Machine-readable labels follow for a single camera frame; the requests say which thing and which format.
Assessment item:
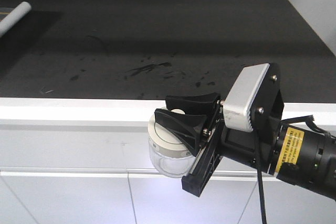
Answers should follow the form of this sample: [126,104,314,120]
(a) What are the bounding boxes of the white fume hood frame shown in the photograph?
[1,0,335,223]

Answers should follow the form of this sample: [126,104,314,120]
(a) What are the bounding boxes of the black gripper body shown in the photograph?
[181,95,286,198]

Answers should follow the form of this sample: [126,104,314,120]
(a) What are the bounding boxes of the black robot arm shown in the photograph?
[154,93,335,199]

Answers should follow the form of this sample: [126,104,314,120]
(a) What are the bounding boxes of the glass jar with white lid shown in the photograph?
[148,114,195,178]

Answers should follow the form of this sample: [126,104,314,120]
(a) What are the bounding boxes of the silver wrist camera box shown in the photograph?
[223,63,270,133]

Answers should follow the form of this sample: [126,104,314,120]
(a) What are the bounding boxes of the white paper roll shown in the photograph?
[1,2,32,37]

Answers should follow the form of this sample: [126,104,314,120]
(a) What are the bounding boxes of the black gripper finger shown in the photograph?
[154,109,207,157]
[165,92,221,116]

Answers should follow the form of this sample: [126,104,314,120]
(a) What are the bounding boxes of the black camera cable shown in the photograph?
[253,115,336,224]

